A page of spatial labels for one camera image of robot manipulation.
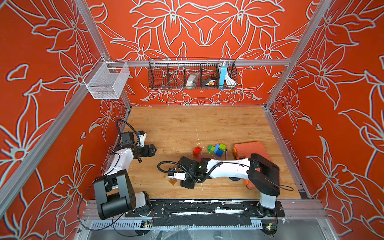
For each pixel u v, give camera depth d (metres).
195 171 0.63
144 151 0.78
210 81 0.87
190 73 0.98
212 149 0.92
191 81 0.90
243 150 0.88
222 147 0.93
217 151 0.92
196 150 0.89
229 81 0.91
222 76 0.88
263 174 0.48
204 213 0.73
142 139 0.81
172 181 0.81
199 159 0.65
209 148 0.93
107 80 0.93
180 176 0.71
